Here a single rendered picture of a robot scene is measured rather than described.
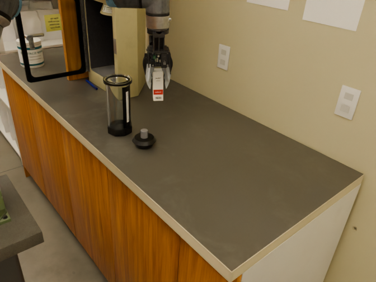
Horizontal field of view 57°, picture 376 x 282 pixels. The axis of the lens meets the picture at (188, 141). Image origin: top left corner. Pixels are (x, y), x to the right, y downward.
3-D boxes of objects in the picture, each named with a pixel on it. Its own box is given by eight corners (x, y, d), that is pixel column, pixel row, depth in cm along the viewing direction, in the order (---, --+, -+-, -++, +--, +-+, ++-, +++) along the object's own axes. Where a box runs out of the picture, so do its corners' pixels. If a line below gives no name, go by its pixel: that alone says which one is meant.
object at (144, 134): (160, 144, 134) (161, 129, 131) (145, 154, 128) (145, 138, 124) (142, 136, 139) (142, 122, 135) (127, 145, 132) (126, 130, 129)
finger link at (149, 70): (142, 92, 118) (147, 66, 114) (141, 85, 123) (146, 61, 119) (151, 94, 119) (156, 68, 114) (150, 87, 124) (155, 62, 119)
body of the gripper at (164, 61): (147, 70, 112) (146, 32, 106) (146, 61, 120) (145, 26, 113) (170, 69, 113) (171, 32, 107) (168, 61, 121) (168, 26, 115)
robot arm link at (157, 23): (145, 12, 111) (170, 12, 113) (145, 26, 114) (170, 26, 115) (146, 17, 105) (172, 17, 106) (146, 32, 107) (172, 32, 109)
